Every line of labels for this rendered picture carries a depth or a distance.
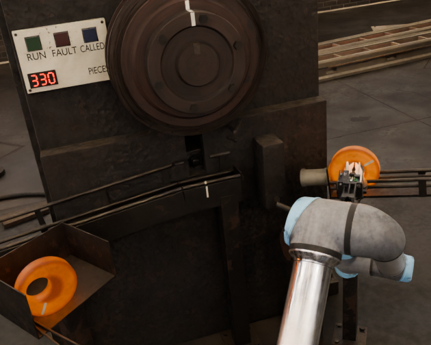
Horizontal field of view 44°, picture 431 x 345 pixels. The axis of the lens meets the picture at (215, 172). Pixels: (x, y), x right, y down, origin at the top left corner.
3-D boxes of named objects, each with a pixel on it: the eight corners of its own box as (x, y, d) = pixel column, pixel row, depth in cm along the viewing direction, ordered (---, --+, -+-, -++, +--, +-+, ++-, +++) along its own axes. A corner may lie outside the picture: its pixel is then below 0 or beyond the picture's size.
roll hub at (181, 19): (152, 117, 151) (136, 17, 139) (244, 99, 157) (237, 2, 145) (156, 123, 146) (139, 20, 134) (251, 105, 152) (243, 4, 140)
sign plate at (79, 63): (27, 92, 157) (11, 31, 149) (115, 77, 163) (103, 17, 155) (27, 94, 155) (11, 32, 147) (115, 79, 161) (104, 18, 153)
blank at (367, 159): (349, 196, 175) (348, 200, 172) (321, 160, 173) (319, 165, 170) (390, 173, 167) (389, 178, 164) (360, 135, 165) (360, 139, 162)
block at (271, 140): (254, 197, 188) (250, 135, 178) (276, 192, 190) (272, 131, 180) (266, 211, 179) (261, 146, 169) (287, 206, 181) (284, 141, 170)
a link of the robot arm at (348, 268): (369, 285, 152) (369, 261, 144) (330, 277, 156) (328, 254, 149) (374, 263, 156) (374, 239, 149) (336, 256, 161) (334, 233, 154)
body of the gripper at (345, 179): (364, 169, 157) (361, 198, 148) (364, 189, 162) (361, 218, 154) (338, 168, 159) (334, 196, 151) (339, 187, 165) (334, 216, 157)
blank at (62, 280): (20, 255, 129) (24, 261, 127) (78, 254, 139) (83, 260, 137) (7, 312, 132) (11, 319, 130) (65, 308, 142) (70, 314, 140)
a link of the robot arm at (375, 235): (411, 204, 108) (416, 252, 151) (356, 196, 112) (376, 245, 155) (403, 259, 105) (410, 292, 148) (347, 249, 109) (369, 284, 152)
